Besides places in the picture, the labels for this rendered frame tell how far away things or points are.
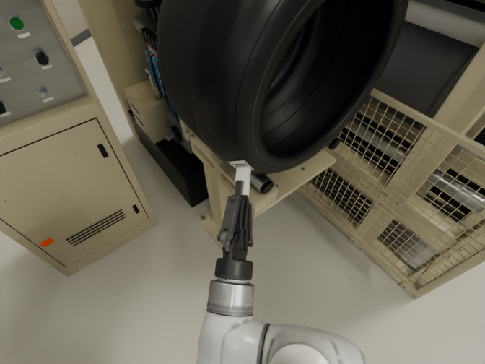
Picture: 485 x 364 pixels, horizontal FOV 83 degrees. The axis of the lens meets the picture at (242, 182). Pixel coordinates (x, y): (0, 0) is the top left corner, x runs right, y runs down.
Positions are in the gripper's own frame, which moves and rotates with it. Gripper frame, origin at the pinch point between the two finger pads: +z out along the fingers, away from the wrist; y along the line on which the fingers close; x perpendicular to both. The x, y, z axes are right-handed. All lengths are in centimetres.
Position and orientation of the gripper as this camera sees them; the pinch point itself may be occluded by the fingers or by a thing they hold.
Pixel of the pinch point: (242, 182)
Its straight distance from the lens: 60.0
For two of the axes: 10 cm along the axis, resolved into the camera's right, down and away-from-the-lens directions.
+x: 9.1, -0.3, -4.0
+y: 3.9, 3.0, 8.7
